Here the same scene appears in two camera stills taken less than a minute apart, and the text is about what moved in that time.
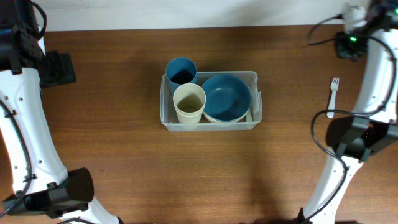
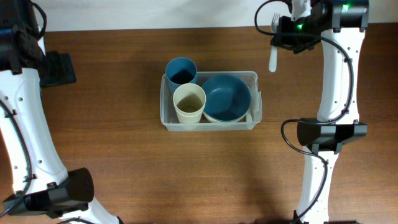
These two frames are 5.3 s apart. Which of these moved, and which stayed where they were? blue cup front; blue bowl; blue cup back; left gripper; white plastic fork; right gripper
Moved: white plastic fork; right gripper
Stayed: blue cup back; blue bowl; blue cup front; left gripper
